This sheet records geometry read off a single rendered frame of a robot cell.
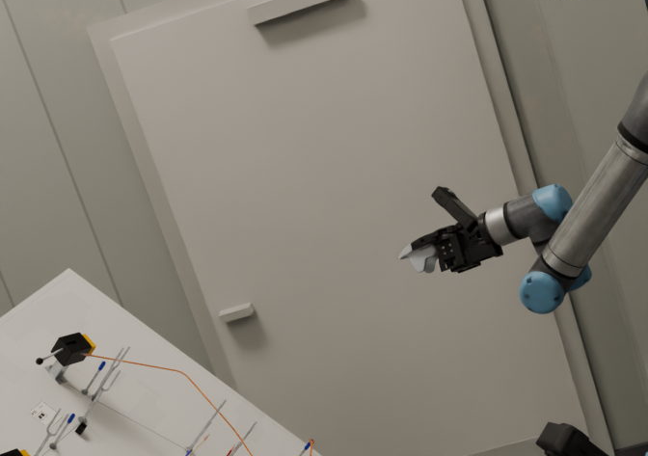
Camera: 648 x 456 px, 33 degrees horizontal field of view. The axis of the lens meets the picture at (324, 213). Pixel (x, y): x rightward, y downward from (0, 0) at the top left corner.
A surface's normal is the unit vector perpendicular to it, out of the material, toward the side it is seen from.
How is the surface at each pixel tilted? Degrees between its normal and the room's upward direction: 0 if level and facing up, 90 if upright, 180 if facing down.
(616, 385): 90
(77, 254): 90
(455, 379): 90
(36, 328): 52
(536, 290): 90
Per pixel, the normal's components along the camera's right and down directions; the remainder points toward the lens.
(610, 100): -0.07, 0.25
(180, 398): 0.53, -0.75
